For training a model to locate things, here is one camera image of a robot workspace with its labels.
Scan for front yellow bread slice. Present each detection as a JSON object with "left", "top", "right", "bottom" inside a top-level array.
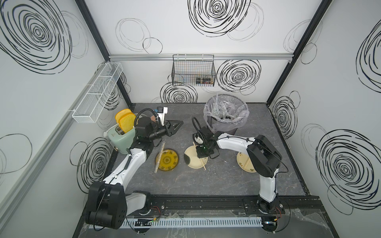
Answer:
[{"left": 118, "top": 113, "right": 136, "bottom": 133}]

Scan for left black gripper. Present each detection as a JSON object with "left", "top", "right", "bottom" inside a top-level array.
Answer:
[{"left": 147, "top": 120, "right": 182, "bottom": 143}]

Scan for yellow bread slice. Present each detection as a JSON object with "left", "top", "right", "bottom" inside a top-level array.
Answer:
[
  {"left": 118, "top": 113, "right": 136, "bottom": 133},
  {"left": 115, "top": 109, "right": 132, "bottom": 123}
]

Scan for clear plastic bin liner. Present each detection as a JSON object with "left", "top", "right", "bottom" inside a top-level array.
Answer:
[{"left": 203, "top": 93, "right": 250, "bottom": 133}]

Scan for back yellow bread slice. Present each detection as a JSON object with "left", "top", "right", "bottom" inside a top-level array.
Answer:
[{"left": 115, "top": 109, "right": 132, "bottom": 123}]

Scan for white slotted cable duct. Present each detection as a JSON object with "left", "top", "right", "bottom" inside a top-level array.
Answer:
[{"left": 121, "top": 217, "right": 263, "bottom": 229}]

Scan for white wire wall shelf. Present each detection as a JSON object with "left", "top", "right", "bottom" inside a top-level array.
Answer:
[{"left": 72, "top": 62, "right": 123, "bottom": 124}]

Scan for black wire wall basket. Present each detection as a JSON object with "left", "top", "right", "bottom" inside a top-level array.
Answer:
[{"left": 171, "top": 59, "right": 216, "bottom": 87}]

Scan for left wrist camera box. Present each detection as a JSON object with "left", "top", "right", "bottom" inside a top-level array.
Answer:
[{"left": 157, "top": 107, "right": 168, "bottom": 126}]

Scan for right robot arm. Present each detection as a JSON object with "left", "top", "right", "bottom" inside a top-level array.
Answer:
[{"left": 192, "top": 127, "right": 282, "bottom": 214}]

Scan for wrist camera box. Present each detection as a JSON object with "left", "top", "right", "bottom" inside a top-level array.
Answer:
[
  {"left": 192, "top": 133, "right": 204, "bottom": 146},
  {"left": 157, "top": 107, "right": 168, "bottom": 126}
]

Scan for mint green toaster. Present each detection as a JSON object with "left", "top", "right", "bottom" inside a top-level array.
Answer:
[{"left": 103, "top": 123, "right": 136, "bottom": 154}]

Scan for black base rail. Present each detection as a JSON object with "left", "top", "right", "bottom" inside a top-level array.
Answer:
[{"left": 138, "top": 194, "right": 323, "bottom": 216}]

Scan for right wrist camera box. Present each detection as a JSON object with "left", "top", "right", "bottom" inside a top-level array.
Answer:
[{"left": 192, "top": 133, "right": 204, "bottom": 146}]

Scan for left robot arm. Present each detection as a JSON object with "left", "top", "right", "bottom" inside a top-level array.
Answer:
[{"left": 84, "top": 117, "right": 184, "bottom": 229}]

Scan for wrapped chopsticks on yellow plate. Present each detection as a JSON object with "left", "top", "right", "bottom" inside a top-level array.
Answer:
[{"left": 154, "top": 142, "right": 165, "bottom": 173}]

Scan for aluminium wall rail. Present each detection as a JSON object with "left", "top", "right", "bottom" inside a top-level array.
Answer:
[{"left": 109, "top": 53, "right": 294, "bottom": 61}]

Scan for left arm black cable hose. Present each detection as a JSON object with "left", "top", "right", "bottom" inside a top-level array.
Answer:
[{"left": 133, "top": 107, "right": 160, "bottom": 131}]

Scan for cream plate with red marks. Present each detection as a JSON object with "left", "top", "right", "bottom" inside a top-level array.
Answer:
[{"left": 236, "top": 152, "right": 257, "bottom": 173}]

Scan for yellow patterned plate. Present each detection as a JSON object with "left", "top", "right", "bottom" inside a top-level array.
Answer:
[{"left": 158, "top": 148, "right": 179, "bottom": 172}]

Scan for cream plate with black patch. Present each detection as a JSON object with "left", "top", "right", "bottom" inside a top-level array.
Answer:
[{"left": 184, "top": 145, "right": 208, "bottom": 169}]

